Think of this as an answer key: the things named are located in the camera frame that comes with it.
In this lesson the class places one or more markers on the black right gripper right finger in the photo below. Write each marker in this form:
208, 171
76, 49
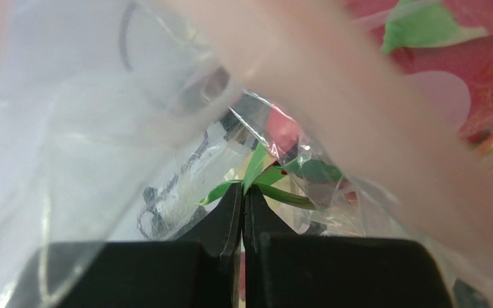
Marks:
287, 269

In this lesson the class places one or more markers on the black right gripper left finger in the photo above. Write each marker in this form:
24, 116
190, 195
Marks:
198, 269

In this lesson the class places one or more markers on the clear zip top bag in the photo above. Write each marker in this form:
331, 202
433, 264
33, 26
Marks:
91, 110

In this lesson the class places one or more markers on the fake pink dragon fruit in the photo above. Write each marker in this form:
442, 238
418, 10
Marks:
310, 58

